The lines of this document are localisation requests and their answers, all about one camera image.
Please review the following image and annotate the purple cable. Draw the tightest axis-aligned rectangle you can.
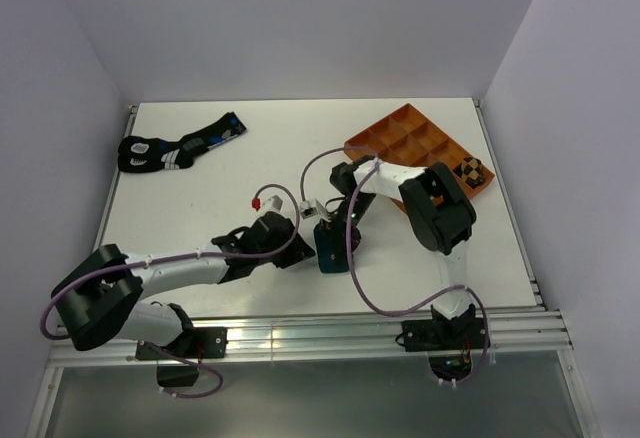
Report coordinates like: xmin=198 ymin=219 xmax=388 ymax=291
xmin=298 ymin=146 xmax=492 ymax=387
xmin=39 ymin=185 xmax=300 ymax=400

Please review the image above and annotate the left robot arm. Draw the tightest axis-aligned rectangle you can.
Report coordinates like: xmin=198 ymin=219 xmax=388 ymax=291
xmin=51 ymin=211 xmax=315 ymax=357

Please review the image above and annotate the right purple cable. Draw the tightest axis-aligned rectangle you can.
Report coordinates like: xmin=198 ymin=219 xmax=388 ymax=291
xmin=298 ymin=146 xmax=492 ymax=387

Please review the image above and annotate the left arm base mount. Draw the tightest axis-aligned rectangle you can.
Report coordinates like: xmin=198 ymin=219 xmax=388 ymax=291
xmin=135 ymin=325 xmax=229 ymax=389

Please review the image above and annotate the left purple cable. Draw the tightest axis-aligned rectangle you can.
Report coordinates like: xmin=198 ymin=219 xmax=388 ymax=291
xmin=39 ymin=185 xmax=300 ymax=400

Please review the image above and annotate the dark teal sock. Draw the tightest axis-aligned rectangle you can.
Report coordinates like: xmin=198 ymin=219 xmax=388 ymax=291
xmin=313 ymin=222 xmax=351 ymax=276

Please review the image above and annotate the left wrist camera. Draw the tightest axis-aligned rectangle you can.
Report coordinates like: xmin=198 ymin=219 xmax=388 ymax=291
xmin=251 ymin=195 xmax=283 ymax=218

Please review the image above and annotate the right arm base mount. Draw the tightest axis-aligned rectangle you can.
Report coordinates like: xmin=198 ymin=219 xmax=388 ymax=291
xmin=394 ymin=317 xmax=491 ymax=383

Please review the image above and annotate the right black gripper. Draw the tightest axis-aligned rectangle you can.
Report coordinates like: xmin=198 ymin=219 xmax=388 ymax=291
xmin=320 ymin=192 xmax=376 ymax=266

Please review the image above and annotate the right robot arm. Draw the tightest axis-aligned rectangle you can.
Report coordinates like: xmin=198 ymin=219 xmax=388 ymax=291
xmin=313 ymin=156 xmax=480 ymax=349

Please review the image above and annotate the black blue sports sock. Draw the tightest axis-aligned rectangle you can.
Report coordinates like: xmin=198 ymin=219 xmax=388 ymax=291
xmin=117 ymin=112 xmax=248 ymax=174

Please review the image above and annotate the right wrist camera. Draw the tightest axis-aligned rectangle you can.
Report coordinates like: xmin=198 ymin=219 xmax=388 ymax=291
xmin=299 ymin=199 xmax=332 ymax=222

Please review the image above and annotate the orange compartment tray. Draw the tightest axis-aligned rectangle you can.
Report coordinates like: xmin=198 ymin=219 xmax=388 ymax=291
xmin=344 ymin=99 xmax=502 ymax=221

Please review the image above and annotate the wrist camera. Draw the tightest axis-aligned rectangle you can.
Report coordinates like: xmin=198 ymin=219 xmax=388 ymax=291
xmin=299 ymin=199 xmax=332 ymax=222
xmin=251 ymin=195 xmax=283 ymax=218

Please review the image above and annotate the brown argyle sock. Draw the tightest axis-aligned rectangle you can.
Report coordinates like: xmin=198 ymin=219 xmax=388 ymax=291
xmin=459 ymin=156 xmax=486 ymax=189

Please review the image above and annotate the aluminium front rail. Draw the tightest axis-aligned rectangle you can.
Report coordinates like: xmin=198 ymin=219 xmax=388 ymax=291
xmin=49 ymin=310 xmax=574 ymax=367

